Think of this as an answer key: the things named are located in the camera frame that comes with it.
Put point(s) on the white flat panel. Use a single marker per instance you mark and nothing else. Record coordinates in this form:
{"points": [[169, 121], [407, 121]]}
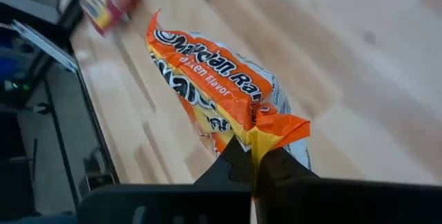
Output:
{"points": [[45, 46]]}

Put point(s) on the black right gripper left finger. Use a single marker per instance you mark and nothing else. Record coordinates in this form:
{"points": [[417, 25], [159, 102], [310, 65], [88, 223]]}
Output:
{"points": [[172, 203]]}

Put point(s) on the black equipment box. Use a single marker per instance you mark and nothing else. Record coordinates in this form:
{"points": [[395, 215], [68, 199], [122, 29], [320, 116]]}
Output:
{"points": [[20, 61]]}

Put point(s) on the black table edge frame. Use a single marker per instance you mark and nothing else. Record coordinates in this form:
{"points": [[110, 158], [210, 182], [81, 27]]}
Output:
{"points": [[93, 113]]}

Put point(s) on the red roast beef ramen packet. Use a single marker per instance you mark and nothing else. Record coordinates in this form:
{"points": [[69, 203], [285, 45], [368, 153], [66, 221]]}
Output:
{"points": [[107, 6]]}

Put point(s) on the orange chicken ramen packet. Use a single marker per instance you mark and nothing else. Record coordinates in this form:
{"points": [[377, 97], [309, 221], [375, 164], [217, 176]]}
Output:
{"points": [[214, 79]]}

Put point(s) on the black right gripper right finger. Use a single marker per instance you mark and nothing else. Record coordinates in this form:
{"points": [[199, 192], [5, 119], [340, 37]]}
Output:
{"points": [[345, 203]]}

